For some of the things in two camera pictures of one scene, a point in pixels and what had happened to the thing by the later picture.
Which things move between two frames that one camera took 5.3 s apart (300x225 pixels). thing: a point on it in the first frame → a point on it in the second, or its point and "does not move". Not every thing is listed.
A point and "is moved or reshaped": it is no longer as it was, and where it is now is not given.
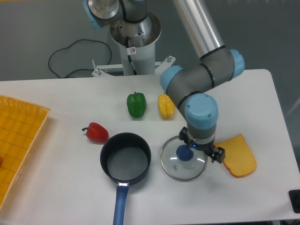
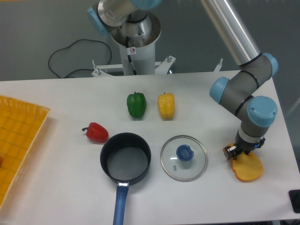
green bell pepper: (136, 104) does not move
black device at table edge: (294, 196) does not move
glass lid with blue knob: (181, 163) does not move
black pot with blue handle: (125, 158) does not move
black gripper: (210, 148) → (241, 145)
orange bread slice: (239, 159) is moved or reshaped
